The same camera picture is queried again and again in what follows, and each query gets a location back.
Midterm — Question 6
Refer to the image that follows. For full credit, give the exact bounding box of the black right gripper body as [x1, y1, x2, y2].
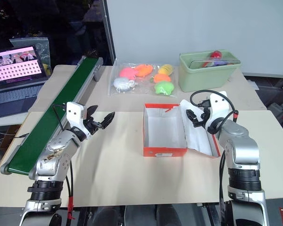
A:
[200, 106, 212, 126]

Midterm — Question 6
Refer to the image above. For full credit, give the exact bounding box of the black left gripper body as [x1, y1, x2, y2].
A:
[83, 116, 102, 137]

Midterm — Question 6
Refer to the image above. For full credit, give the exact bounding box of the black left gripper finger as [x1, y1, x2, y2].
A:
[85, 105, 99, 119]
[100, 111, 116, 130]

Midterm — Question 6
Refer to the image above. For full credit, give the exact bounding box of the orange shoe box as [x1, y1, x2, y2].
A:
[142, 98, 222, 159]

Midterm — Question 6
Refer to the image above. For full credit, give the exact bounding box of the green conveyor belt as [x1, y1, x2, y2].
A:
[0, 56, 104, 177]

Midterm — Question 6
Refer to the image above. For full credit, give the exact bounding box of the white round toy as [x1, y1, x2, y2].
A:
[113, 77, 138, 93]

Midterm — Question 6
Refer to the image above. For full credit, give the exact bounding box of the green plastic bin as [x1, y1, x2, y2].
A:
[179, 48, 241, 93]

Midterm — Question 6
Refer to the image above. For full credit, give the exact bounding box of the orange round toy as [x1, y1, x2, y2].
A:
[152, 73, 172, 83]

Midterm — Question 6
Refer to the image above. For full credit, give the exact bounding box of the pink fish toy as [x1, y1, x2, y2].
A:
[119, 67, 136, 80]

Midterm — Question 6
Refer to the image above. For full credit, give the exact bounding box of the clear plastic toy bag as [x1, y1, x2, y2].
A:
[108, 59, 179, 97]

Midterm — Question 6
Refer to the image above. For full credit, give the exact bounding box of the yellow striped toy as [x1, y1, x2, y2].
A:
[158, 64, 175, 76]

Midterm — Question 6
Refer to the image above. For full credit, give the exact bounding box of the purple toy in bin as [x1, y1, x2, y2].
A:
[211, 60, 234, 67]

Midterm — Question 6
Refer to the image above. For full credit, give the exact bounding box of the red toy in bin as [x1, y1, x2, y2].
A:
[202, 50, 224, 68]

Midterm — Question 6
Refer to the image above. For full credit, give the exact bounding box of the orange fish toy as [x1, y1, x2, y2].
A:
[133, 64, 154, 78]

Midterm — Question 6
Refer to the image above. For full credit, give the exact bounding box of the grey bag on floor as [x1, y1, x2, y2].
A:
[266, 102, 283, 133]

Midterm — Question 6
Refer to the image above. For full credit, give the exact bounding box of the open laptop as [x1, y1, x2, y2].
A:
[0, 45, 50, 120]

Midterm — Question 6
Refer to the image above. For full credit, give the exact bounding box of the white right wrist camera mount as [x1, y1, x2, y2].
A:
[203, 91, 230, 133]

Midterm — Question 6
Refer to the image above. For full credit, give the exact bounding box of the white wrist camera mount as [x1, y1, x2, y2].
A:
[203, 91, 230, 133]
[66, 101, 91, 142]

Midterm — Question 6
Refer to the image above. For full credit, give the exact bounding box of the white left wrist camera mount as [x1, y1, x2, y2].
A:
[66, 101, 91, 142]

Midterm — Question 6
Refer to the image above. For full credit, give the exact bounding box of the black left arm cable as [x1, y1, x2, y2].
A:
[52, 104, 75, 221]

